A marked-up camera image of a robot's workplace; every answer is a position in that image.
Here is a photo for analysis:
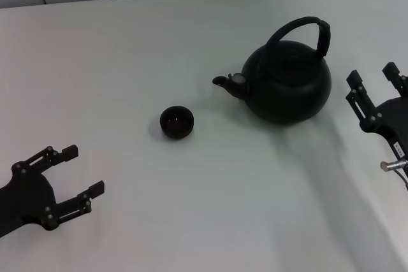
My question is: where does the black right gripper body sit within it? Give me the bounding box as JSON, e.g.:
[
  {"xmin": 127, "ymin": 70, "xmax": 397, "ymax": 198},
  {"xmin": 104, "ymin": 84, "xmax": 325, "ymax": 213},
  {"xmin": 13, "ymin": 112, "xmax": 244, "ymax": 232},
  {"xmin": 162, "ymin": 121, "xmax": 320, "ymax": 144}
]
[{"xmin": 360, "ymin": 97, "xmax": 408, "ymax": 159}]

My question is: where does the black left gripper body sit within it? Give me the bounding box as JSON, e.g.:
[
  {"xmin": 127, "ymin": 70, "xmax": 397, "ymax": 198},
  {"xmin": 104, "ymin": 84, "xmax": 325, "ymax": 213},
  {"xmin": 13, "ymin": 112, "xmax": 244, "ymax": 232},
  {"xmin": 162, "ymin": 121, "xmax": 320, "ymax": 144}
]
[{"xmin": 0, "ymin": 163, "xmax": 59, "ymax": 238}]

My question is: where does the black round teapot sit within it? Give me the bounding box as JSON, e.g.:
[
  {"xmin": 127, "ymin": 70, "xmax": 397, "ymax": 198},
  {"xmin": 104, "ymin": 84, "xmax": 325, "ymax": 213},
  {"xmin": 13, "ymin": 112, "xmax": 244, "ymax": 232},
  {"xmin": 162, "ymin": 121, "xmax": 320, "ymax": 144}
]
[{"xmin": 212, "ymin": 16, "xmax": 333, "ymax": 127}]

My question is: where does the small black teacup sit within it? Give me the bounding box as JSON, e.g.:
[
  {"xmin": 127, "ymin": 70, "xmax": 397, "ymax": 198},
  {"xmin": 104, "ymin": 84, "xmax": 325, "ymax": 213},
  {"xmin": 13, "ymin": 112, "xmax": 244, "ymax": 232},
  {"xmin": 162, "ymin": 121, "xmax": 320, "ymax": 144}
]
[{"xmin": 159, "ymin": 105, "xmax": 196, "ymax": 141}]

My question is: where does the silver right cable connector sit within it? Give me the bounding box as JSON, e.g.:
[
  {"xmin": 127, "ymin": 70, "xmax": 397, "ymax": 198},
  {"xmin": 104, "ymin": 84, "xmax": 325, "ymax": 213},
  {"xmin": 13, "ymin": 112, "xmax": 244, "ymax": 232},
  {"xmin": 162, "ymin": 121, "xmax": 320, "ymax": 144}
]
[{"xmin": 379, "ymin": 158, "xmax": 408, "ymax": 171}]

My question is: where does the thin black right gripper cable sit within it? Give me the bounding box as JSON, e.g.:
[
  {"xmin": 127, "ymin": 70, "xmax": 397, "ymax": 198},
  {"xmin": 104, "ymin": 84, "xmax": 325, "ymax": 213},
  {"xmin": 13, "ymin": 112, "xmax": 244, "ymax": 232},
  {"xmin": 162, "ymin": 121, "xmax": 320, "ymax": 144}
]
[{"xmin": 393, "ymin": 168, "xmax": 408, "ymax": 194}]

